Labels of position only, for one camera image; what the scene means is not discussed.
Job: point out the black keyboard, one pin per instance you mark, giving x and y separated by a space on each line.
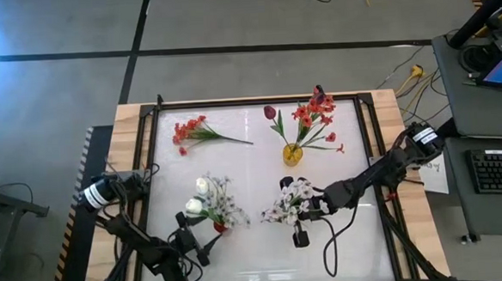
498 171

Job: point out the black floor mat striped edge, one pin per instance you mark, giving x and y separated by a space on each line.
96 144

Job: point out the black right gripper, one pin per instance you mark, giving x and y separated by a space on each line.
342 193

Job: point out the white paper sheet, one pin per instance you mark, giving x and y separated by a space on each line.
436 178

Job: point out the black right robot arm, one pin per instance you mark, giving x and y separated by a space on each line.
386 170

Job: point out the dark grey workbench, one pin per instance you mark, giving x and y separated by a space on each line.
460 103
466 215

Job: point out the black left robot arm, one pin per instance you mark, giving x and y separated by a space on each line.
131 239

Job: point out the black stand leg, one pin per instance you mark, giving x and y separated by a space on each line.
22 205

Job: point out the orange artificial flower bunch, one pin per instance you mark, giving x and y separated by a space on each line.
310 111
190 128

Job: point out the white veined flower spray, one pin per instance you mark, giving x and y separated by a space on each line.
290 198
224 202

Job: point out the yellow glass vase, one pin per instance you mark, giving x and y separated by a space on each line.
292 154

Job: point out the white and blue artificial tulip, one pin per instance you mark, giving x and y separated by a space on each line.
193 206

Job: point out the red ribbed glass vase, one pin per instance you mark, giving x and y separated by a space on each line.
220 227

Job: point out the dark red artificial tulip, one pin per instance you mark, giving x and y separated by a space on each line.
269 112

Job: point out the black cylindrical post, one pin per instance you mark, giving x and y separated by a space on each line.
481 16

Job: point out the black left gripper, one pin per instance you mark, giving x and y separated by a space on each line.
185 243

